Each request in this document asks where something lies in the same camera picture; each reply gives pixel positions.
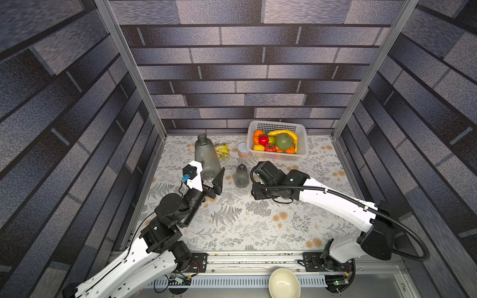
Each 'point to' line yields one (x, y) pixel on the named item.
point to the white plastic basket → (300, 130)
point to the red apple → (263, 140)
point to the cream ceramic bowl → (284, 283)
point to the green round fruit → (284, 141)
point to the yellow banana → (276, 133)
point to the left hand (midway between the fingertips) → (214, 166)
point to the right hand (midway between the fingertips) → (253, 192)
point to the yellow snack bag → (222, 151)
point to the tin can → (243, 151)
